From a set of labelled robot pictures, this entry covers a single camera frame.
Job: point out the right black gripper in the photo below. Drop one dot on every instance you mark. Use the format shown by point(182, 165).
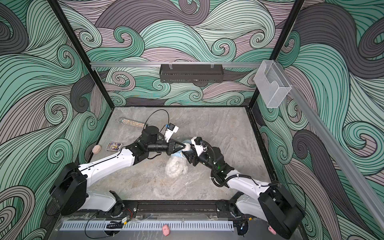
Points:
point(192, 157)

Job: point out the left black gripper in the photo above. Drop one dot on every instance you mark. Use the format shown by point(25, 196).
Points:
point(171, 147)

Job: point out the white teddy bear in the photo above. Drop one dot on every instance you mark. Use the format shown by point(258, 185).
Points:
point(176, 167)

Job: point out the light blue fleece hoodie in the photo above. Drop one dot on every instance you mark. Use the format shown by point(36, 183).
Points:
point(187, 149)

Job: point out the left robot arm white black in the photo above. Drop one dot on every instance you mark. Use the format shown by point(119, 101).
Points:
point(70, 190)

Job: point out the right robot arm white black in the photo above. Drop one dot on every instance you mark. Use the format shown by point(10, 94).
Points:
point(271, 202)

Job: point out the glass tube with sprinkles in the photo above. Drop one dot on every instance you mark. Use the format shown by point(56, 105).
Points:
point(125, 121)

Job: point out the small colourful card pack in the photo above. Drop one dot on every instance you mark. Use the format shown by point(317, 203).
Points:
point(114, 147)

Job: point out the pink round ball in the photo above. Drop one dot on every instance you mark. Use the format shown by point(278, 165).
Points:
point(96, 149)

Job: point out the small pink toy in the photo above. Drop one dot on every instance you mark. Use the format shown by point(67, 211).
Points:
point(166, 230)

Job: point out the pink plush pig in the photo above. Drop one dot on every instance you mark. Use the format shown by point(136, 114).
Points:
point(271, 230)

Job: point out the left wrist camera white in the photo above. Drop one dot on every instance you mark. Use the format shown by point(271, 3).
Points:
point(170, 130)

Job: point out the black wall tray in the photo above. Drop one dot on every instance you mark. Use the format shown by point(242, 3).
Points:
point(191, 74)

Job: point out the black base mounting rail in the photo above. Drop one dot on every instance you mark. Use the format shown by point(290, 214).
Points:
point(174, 207)

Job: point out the aluminium rail back wall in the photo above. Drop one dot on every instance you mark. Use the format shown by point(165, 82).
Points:
point(134, 64)

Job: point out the aluminium rail wall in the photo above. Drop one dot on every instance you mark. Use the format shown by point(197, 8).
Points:
point(134, 64)
point(337, 152)

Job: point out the white slotted cable duct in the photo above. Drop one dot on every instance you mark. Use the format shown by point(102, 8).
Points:
point(150, 225)

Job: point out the clear plastic wall bin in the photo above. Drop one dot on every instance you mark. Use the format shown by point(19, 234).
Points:
point(272, 83)

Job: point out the aluminium rail right wall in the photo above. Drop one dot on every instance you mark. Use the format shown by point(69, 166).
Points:
point(337, 152)

